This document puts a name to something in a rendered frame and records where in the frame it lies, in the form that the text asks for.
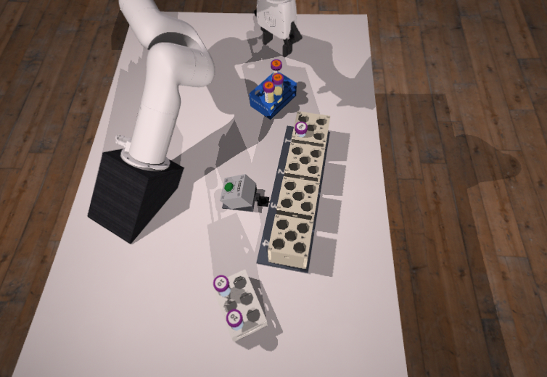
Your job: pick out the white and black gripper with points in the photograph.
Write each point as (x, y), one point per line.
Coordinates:
(278, 18)

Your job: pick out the beige bucket adapter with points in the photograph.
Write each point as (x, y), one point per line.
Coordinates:
(304, 162)
(296, 197)
(318, 126)
(284, 232)

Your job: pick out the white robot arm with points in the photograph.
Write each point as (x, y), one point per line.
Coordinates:
(176, 57)

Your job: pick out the blue tube rack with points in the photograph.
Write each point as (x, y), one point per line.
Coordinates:
(258, 101)

